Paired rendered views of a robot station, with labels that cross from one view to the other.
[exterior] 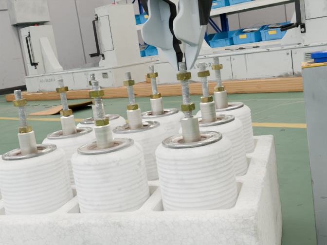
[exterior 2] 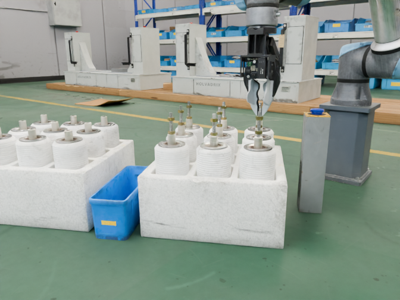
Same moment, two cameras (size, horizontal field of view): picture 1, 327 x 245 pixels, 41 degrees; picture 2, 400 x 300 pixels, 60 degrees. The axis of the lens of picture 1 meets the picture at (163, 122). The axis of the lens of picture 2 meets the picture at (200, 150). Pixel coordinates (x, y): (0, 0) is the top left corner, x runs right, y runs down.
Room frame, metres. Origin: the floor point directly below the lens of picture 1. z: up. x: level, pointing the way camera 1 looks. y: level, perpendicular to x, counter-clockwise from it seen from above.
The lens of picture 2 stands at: (-0.32, 0.24, 0.49)
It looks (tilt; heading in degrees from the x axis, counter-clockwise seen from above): 15 degrees down; 352
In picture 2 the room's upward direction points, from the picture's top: straight up
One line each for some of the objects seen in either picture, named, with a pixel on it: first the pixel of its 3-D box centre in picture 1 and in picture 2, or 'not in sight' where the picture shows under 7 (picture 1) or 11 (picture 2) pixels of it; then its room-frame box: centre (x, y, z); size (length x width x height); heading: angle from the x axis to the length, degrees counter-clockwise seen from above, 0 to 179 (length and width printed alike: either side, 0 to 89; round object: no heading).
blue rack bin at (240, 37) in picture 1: (252, 34); (238, 61); (6.20, -1.40, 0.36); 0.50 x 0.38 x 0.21; 134
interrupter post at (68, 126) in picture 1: (68, 126); (181, 130); (0.72, 0.16, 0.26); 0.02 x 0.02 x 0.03
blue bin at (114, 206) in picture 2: not in sight; (127, 199); (0.69, 0.33, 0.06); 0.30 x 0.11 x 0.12; 163
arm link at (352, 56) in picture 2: not in sight; (356, 60); (0.94, -0.54, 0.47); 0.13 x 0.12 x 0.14; 28
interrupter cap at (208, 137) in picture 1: (191, 140); (258, 147); (0.54, -0.03, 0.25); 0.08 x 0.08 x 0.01
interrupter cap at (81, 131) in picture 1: (70, 133); (181, 134); (0.72, 0.16, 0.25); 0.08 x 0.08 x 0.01
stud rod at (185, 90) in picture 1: (186, 92); (259, 125); (0.54, -0.03, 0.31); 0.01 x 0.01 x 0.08
